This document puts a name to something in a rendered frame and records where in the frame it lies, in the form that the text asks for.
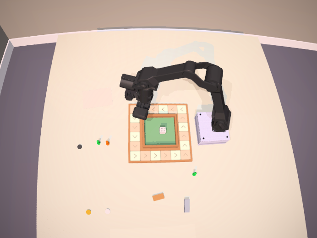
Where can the white die with black pips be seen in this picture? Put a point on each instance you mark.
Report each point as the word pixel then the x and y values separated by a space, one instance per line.
pixel 162 130

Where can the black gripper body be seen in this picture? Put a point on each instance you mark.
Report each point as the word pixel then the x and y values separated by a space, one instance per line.
pixel 141 111

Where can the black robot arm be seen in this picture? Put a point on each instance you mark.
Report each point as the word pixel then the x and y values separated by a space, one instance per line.
pixel 148 79

